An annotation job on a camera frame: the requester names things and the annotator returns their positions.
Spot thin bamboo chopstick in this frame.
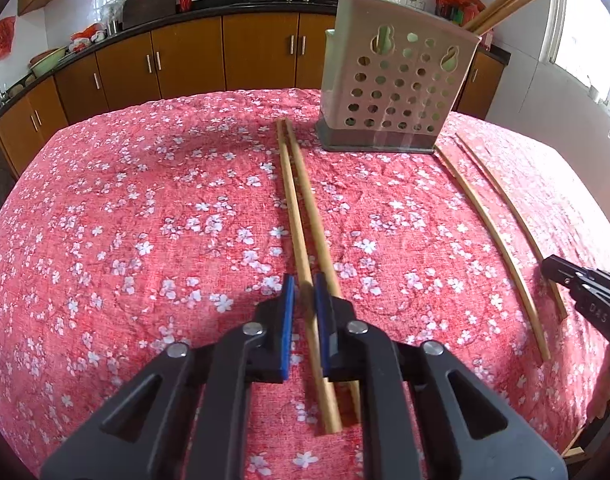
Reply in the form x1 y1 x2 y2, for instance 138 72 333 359
434 144 553 363
455 132 570 323

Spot light wooden chopstick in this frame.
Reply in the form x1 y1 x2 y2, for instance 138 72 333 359
276 119 343 434
283 117 363 424

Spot long pale bamboo chopstick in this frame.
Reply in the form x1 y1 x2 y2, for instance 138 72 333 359
473 0 534 36

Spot brown lower kitchen cabinets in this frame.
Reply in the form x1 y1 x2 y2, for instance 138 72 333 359
0 3 508 177

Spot red floral tablecloth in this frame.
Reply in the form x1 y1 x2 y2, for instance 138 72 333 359
0 89 610 471

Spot pale green perforated utensil holder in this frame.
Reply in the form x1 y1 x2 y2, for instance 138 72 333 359
316 0 481 153

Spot red bags on counter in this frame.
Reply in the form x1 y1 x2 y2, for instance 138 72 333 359
434 0 486 27

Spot green bowl on counter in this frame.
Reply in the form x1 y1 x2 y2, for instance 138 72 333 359
29 47 68 78

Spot dark microwave box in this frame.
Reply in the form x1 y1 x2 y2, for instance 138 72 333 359
122 0 176 29

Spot red hanging bag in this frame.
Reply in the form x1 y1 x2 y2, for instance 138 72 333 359
0 16 16 61

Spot window with white frame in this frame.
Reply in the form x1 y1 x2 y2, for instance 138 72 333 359
547 0 610 113

